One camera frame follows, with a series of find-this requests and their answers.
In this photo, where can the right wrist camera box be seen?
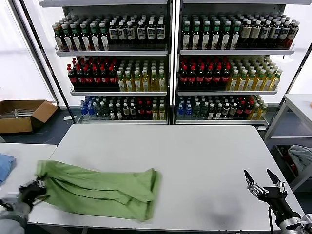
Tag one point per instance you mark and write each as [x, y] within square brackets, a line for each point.
[307, 219]

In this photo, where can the brown cardboard box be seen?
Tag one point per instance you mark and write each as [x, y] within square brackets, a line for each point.
[14, 125]

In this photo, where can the small yellow drink bottle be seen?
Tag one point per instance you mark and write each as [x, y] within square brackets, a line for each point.
[262, 112]
[255, 112]
[155, 113]
[162, 113]

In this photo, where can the black window frame bar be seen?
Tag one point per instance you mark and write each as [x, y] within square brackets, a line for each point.
[46, 61]
[290, 85]

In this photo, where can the white paper scrap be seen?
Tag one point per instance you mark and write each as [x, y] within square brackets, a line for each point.
[67, 118]

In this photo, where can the red item in crate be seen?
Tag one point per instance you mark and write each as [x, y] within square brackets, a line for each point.
[292, 167]

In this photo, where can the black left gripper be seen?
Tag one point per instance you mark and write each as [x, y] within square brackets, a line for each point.
[31, 192]

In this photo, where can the small green tinted bottle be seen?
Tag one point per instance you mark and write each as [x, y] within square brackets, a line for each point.
[204, 111]
[196, 111]
[98, 111]
[104, 111]

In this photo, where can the dark bottle grey label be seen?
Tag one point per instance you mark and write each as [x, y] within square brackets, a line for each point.
[122, 33]
[131, 33]
[141, 33]
[283, 34]
[113, 33]
[274, 33]
[292, 34]
[151, 33]
[160, 33]
[265, 33]

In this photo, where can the white metal shelf rack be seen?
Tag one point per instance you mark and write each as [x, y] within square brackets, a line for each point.
[231, 52]
[109, 53]

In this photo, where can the dark bottle green cap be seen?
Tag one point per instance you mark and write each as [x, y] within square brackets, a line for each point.
[216, 36]
[104, 40]
[206, 36]
[76, 40]
[59, 39]
[235, 36]
[186, 36]
[225, 36]
[95, 40]
[67, 40]
[86, 40]
[196, 36]

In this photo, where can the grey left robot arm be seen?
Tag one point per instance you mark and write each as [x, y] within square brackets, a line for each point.
[12, 219]

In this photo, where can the green polo shirt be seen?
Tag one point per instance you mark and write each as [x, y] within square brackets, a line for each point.
[97, 185]

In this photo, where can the small blue drink bottle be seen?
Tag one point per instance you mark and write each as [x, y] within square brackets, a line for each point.
[188, 110]
[84, 109]
[181, 110]
[91, 110]

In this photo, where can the dark bottle beige label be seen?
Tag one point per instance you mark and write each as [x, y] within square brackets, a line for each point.
[255, 33]
[246, 33]

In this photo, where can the black storage crate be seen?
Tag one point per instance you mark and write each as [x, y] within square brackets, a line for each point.
[280, 156]

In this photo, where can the grey crumpled cloth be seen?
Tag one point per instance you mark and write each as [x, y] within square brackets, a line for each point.
[301, 156]

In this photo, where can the small cola bottle red cap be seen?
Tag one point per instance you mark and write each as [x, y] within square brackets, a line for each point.
[241, 109]
[141, 111]
[248, 109]
[148, 111]

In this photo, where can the white metal frame table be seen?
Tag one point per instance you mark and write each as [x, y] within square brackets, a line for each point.
[299, 102]

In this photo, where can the clear wrapped metal parts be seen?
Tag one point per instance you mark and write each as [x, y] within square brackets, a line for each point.
[23, 113]

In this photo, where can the blue folded cloth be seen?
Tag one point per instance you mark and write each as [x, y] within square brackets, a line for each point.
[6, 168]

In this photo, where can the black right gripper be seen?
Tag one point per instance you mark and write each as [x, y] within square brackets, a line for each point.
[275, 197]

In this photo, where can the small dark bottle white cap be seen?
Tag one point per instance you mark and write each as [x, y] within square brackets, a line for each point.
[111, 112]
[132, 111]
[218, 112]
[118, 112]
[233, 111]
[125, 111]
[211, 112]
[226, 111]

